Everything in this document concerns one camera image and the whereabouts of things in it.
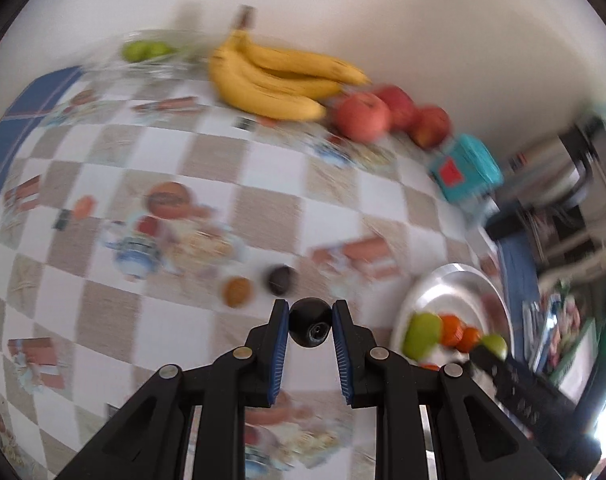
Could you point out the green mango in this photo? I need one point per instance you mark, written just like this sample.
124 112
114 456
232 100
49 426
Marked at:
496 344
423 333

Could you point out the dark plum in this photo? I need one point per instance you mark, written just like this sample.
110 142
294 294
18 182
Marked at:
310 322

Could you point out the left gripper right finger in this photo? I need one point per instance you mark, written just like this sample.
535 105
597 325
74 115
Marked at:
429 420

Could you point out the yellow banana bunch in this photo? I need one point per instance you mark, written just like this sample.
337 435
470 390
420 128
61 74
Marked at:
281 84

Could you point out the right red apple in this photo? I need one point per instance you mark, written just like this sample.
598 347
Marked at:
431 128

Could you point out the black power adapter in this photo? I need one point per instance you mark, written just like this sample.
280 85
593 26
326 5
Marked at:
508 223

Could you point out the clear container with green fruits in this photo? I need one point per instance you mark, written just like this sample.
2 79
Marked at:
154 52

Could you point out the orange with stem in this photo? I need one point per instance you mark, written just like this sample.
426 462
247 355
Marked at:
451 330

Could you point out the middle red apple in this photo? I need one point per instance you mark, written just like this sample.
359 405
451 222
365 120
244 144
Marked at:
403 110

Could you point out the dark avocado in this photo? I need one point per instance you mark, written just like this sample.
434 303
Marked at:
281 280

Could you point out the front red apple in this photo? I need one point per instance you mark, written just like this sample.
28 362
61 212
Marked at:
362 117

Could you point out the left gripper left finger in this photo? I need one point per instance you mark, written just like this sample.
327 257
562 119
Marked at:
190 416

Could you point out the steel kettle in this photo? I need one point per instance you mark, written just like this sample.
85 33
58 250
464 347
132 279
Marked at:
552 172

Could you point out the red apple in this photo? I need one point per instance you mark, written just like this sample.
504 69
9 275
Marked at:
403 110
431 128
362 117

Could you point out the large front orange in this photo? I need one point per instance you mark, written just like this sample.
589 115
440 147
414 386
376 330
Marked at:
470 338

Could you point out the silver metal plate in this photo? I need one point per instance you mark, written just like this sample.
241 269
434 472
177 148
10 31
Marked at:
463 298

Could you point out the brown fruit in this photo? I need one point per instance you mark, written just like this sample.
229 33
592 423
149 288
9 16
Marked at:
237 292

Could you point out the teal plastic box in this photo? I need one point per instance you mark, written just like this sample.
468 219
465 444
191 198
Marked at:
465 169

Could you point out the patterned tablecloth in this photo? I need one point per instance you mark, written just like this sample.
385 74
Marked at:
126 203

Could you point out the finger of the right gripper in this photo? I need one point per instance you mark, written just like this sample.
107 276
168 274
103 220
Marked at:
558 425

